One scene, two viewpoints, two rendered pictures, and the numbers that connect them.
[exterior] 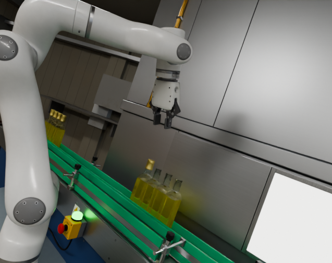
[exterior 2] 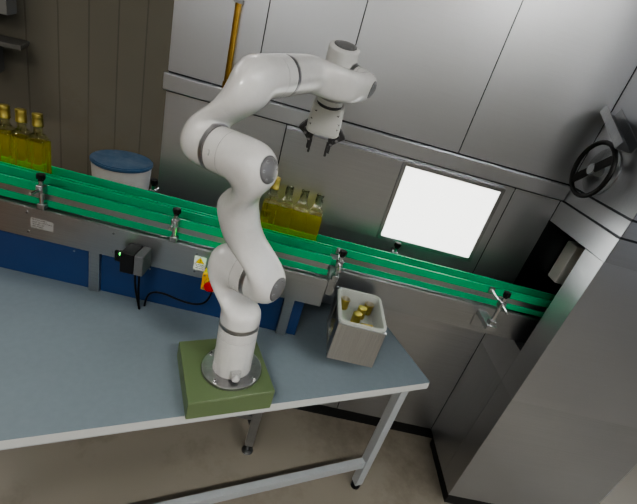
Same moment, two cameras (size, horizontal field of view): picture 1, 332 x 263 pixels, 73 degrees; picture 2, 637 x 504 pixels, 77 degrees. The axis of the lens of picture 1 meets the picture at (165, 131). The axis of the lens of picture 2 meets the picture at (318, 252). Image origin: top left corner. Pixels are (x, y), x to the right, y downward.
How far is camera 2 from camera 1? 90 cm
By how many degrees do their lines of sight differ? 48
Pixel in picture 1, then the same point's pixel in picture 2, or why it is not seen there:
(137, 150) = not seen: hidden behind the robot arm
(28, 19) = (248, 108)
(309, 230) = (430, 208)
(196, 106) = not seen: hidden behind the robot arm
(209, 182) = (340, 184)
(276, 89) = (408, 72)
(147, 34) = (347, 83)
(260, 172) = (393, 167)
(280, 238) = (408, 218)
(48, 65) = not seen: outside the picture
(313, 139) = (438, 129)
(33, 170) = (269, 258)
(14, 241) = (252, 316)
